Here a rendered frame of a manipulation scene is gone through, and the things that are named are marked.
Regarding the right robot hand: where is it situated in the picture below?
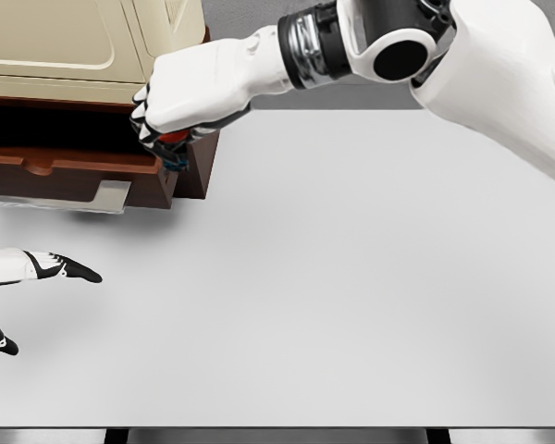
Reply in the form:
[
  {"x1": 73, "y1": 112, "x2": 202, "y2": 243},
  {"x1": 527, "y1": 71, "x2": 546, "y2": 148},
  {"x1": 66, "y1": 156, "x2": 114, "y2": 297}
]
[{"x1": 129, "y1": 38, "x2": 256, "y2": 161}]

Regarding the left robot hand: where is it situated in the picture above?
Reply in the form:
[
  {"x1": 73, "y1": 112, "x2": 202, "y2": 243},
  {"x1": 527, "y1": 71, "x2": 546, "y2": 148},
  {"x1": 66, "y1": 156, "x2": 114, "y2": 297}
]
[{"x1": 0, "y1": 246, "x2": 104, "y2": 357}]

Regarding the red and black switch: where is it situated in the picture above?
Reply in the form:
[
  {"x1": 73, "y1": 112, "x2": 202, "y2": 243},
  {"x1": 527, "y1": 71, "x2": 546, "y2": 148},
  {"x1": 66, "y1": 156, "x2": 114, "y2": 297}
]
[{"x1": 159, "y1": 130, "x2": 191, "y2": 173}]

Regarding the brown drawer with silver handle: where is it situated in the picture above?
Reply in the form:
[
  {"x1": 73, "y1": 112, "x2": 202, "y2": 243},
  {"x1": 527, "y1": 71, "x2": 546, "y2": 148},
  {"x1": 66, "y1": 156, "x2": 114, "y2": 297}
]
[{"x1": 0, "y1": 145, "x2": 177, "y2": 215}]

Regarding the cream and brown small cabinet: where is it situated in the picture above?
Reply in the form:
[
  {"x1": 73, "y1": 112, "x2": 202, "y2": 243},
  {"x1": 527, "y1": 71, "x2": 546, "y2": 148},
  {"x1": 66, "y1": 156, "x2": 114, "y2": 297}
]
[{"x1": 0, "y1": 0, "x2": 221, "y2": 201}]

